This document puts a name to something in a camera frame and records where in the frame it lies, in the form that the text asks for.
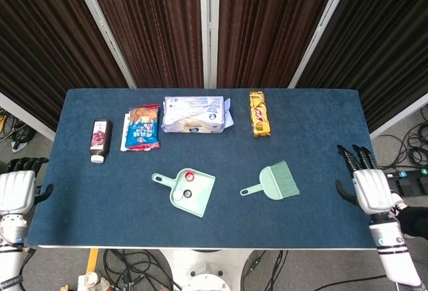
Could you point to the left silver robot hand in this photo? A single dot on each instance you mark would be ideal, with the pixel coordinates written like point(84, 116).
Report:
point(16, 190)

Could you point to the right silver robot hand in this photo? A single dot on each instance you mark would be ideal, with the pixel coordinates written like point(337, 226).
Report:
point(372, 190)

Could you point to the light green hand brush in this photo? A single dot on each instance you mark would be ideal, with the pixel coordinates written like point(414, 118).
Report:
point(271, 184)

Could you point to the black bottle cap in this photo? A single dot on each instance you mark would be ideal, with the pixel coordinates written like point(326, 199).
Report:
point(187, 193)

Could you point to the red bottle cap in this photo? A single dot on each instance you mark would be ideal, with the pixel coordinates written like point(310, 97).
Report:
point(190, 177)

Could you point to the light green dustpan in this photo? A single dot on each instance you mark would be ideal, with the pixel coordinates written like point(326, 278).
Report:
point(197, 200)

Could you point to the dark juice bottle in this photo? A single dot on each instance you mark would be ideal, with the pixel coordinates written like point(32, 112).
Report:
point(100, 137)

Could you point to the white sneaker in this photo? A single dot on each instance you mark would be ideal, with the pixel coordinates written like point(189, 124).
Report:
point(399, 202)

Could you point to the black pedal strip coloured buttons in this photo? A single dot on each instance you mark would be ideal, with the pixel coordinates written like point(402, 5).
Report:
point(406, 185)

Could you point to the black trouser leg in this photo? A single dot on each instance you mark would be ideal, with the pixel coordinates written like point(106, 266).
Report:
point(414, 220)

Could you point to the blue table cloth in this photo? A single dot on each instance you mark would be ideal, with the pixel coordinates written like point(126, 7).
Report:
point(301, 224)

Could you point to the yellow floor bar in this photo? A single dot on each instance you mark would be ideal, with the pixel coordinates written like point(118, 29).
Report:
point(93, 261)

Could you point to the gold chocolate bar pack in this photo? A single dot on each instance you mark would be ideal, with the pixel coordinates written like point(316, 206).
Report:
point(259, 113)

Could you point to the brown pleated partition panel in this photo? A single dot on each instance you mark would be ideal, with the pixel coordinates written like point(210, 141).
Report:
point(157, 26)
point(384, 53)
point(267, 26)
point(50, 53)

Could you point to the blue red snack bag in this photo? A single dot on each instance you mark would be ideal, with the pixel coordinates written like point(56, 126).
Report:
point(142, 130)

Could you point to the white tissue pack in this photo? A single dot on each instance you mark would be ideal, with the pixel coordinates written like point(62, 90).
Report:
point(194, 113)

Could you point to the white table frame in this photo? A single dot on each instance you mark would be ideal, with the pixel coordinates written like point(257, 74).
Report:
point(200, 247)

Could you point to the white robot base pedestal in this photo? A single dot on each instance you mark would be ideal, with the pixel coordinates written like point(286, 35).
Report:
point(207, 271)

